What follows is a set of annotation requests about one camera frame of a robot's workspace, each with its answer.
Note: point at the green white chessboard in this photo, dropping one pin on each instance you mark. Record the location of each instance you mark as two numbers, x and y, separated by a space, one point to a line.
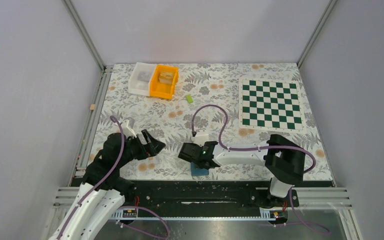
271 105

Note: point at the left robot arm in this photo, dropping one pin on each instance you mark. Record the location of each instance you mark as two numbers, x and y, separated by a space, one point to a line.
102 190

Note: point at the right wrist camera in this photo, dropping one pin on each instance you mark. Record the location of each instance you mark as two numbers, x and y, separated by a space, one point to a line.
201 138

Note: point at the tan item in orange bin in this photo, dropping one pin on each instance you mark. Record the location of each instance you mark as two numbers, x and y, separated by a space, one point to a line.
166 77

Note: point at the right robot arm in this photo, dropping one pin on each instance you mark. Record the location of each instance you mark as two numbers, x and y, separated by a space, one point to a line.
283 158

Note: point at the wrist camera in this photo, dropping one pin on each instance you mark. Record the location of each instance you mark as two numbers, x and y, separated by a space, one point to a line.
127 126
201 138

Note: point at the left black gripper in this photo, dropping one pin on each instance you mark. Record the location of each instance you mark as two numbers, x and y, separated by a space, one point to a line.
151 148

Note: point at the white plastic bin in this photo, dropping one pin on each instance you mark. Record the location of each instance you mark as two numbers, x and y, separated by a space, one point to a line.
138 87

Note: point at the small green block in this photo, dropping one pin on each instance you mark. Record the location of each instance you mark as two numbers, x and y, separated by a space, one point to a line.
189 99

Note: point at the blue card holder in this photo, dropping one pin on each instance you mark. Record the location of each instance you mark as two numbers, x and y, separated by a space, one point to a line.
197 172

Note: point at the grey item in white bin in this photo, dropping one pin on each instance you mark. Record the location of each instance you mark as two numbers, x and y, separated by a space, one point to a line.
143 76

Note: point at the orange plastic bin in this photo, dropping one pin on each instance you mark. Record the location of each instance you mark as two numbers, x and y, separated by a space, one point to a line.
163 91

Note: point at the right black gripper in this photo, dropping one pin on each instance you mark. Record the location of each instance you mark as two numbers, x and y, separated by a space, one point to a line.
197 164

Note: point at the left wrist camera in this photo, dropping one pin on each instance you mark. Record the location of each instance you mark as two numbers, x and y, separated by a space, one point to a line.
127 126

